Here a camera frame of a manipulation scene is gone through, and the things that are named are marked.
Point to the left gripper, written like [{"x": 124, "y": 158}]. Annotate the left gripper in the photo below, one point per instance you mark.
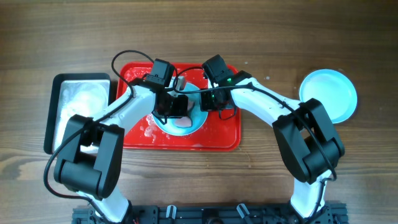
[{"x": 179, "y": 106}]

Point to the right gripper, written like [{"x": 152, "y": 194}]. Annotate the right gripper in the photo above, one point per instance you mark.
[{"x": 208, "y": 101}]

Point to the pink sponge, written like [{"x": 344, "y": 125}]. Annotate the pink sponge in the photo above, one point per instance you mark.
[{"x": 185, "y": 121}]

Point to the light blue plate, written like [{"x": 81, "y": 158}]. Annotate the light blue plate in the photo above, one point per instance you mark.
[
  {"x": 198, "y": 118},
  {"x": 334, "y": 90}
]

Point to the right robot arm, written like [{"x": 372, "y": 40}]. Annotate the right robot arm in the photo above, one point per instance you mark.
[{"x": 308, "y": 142}]

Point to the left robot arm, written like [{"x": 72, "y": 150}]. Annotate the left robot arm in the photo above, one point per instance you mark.
[{"x": 88, "y": 161}]

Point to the red plastic tray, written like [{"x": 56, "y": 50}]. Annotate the red plastic tray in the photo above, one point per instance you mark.
[{"x": 214, "y": 135}]

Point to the black water tray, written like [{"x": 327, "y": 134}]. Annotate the black water tray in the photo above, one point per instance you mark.
[{"x": 74, "y": 93}]

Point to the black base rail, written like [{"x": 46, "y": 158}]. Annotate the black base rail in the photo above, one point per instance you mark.
[{"x": 331, "y": 213}]

